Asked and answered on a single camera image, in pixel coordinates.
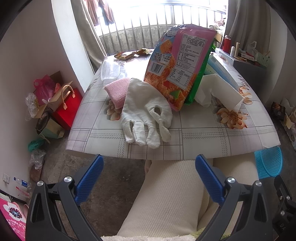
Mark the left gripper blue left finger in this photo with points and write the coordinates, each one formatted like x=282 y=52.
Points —
x=86 y=178

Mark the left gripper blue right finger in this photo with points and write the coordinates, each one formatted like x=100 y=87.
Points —
x=211 y=178

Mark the blue mesh trash basket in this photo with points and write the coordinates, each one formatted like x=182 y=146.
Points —
x=269 y=162

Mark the green snack bag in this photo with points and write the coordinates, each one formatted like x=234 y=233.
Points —
x=190 y=98

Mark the white rubber glove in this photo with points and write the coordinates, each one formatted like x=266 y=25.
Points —
x=146 y=115

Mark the pink knitted cloth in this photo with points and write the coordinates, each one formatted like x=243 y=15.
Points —
x=117 y=91

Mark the blue white carton box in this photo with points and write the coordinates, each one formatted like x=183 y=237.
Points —
x=217 y=65

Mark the pink orange snack bag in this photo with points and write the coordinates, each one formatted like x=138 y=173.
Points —
x=176 y=61

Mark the floral tablecloth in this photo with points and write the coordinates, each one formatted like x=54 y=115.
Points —
x=224 y=119

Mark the red gift bag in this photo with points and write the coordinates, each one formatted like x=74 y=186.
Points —
x=71 y=99

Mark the pink plastic bag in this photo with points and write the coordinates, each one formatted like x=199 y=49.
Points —
x=44 y=89

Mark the grey side cabinet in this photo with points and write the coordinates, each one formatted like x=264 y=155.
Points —
x=254 y=75

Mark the clear plastic container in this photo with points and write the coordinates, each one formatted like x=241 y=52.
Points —
x=110 y=70

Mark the left grey curtain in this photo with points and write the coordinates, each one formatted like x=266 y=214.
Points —
x=92 y=43

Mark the grey curtain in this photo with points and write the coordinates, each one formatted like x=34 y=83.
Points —
x=92 y=43
x=248 y=21

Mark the brown snack packet left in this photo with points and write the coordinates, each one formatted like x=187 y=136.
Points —
x=125 y=55

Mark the brown snack packet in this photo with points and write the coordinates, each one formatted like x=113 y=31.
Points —
x=125 y=55
x=144 y=52

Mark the green mesh storage basket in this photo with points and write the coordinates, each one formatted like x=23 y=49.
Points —
x=262 y=59

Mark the red thermos bottle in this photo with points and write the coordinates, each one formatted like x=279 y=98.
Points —
x=226 y=46

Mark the metal balcony railing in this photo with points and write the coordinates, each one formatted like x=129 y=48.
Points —
x=139 y=24

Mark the right grey curtain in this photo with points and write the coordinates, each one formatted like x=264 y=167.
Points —
x=248 y=21

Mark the hanging pink clothes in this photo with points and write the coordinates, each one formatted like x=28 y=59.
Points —
x=97 y=7

